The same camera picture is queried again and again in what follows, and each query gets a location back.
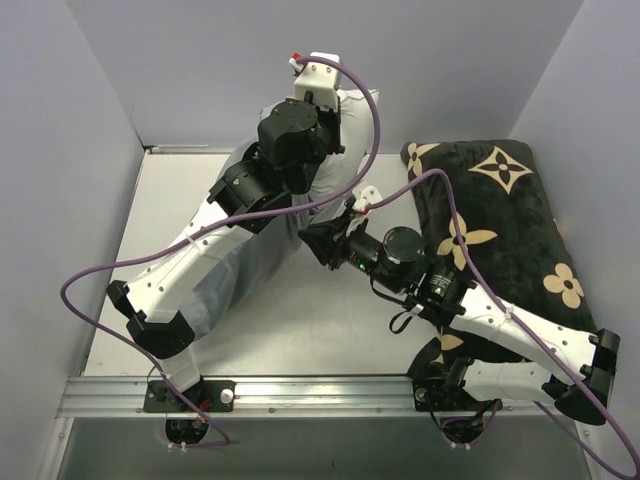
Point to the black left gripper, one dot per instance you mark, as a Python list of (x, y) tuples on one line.
[(329, 128)]

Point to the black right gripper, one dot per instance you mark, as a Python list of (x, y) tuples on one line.
[(338, 245)]

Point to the grey pillowcase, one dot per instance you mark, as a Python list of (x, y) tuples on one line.
[(242, 271)]

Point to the white pillow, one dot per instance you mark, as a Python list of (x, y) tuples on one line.
[(356, 131)]

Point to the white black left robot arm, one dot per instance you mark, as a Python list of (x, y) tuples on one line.
[(151, 301)]

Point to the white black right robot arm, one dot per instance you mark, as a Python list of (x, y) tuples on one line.
[(573, 370)]

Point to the black floral pattern cushion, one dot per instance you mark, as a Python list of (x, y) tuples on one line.
[(502, 225)]

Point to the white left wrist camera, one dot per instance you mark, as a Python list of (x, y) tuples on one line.
[(318, 79)]

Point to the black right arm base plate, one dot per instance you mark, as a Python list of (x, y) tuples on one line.
[(431, 395)]

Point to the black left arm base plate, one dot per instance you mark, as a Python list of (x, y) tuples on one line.
[(215, 396)]

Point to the aluminium front rail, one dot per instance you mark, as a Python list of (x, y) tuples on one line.
[(254, 398)]

